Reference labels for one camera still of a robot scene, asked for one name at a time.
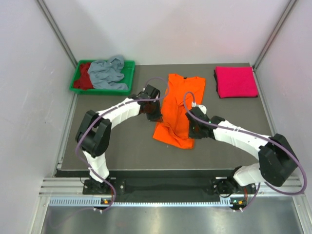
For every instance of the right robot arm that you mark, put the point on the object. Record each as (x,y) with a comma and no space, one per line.
(276,160)

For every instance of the aluminium corner post left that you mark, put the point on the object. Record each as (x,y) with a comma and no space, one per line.
(56,30)

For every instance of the dark red t shirt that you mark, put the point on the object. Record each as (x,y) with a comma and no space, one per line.
(83,82)

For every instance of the grey-blue t shirt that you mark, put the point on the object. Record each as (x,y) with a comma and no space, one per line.
(106,75)

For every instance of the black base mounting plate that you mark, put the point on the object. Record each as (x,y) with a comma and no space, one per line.
(221,187)

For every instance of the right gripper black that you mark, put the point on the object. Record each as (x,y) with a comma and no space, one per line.
(192,134)

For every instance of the aluminium corner post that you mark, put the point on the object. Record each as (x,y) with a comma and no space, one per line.
(273,35)
(56,30)

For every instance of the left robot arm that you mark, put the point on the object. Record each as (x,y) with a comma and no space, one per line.
(94,133)

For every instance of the folded pink t shirt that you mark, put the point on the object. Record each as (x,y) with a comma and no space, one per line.
(236,81)

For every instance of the slotted cable duct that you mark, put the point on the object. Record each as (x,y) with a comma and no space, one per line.
(101,202)

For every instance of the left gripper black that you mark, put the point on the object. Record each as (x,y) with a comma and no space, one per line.
(156,117)

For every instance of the orange t shirt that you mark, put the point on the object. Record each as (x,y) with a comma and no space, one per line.
(174,129)

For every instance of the aluminium front rail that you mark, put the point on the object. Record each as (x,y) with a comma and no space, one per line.
(69,186)

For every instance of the aluminium corner post right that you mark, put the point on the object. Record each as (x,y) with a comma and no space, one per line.
(273,35)

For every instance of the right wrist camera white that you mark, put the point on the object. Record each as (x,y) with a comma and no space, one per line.
(201,107)

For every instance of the green plastic bin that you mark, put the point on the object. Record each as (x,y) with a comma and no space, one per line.
(128,71)

